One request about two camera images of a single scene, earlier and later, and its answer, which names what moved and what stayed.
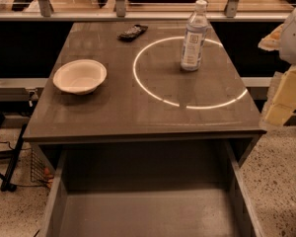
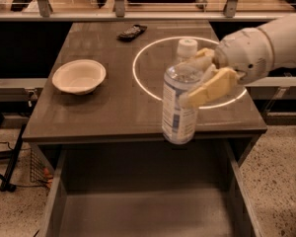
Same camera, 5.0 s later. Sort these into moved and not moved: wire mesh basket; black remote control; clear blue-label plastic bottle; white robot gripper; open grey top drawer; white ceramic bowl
Moved: white robot gripper; clear blue-label plastic bottle
Not moved: wire mesh basket; white ceramic bowl; black remote control; open grey top drawer
